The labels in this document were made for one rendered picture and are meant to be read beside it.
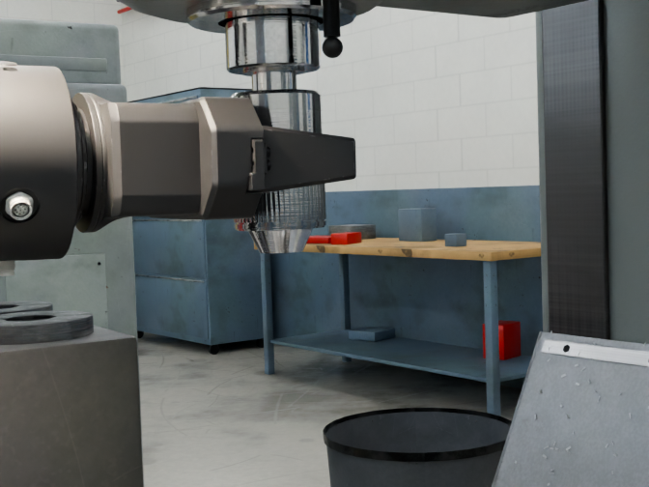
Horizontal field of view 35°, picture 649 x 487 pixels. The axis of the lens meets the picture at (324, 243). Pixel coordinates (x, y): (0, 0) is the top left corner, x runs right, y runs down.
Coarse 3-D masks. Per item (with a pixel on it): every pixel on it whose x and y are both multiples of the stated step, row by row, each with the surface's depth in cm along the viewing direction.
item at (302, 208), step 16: (256, 112) 50; (272, 112) 50; (288, 112) 50; (304, 112) 51; (320, 112) 52; (288, 128) 50; (304, 128) 51; (320, 128) 52; (272, 192) 50; (288, 192) 50; (304, 192) 51; (320, 192) 52; (272, 208) 50; (288, 208) 50; (304, 208) 51; (320, 208) 52; (240, 224) 51; (256, 224) 51; (272, 224) 50; (288, 224) 50; (304, 224) 51; (320, 224) 51
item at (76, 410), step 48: (0, 336) 71; (48, 336) 72; (96, 336) 74; (0, 384) 69; (48, 384) 70; (96, 384) 72; (0, 432) 69; (48, 432) 70; (96, 432) 72; (0, 480) 69; (48, 480) 71; (96, 480) 72
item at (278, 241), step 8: (248, 232) 52; (256, 232) 52; (264, 232) 51; (272, 232) 51; (280, 232) 51; (288, 232) 51; (296, 232) 51; (304, 232) 52; (256, 240) 52; (264, 240) 51; (272, 240) 51; (280, 240) 51; (288, 240) 51; (296, 240) 52; (304, 240) 52; (264, 248) 52; (272, 248) 52; (280, 248) 52; (288, 248) 52; (296, 248) 52
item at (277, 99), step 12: (240, 96) 51; (252, 96) 50; (264, 96) 50; (276, 96) 50; (288, 96) 50; (300, 96) 50; (312, 96) 51; (264, 108) 50; (276, 108) 50; (288, 108) 50; (300, 108) 50; (312, 108) 51
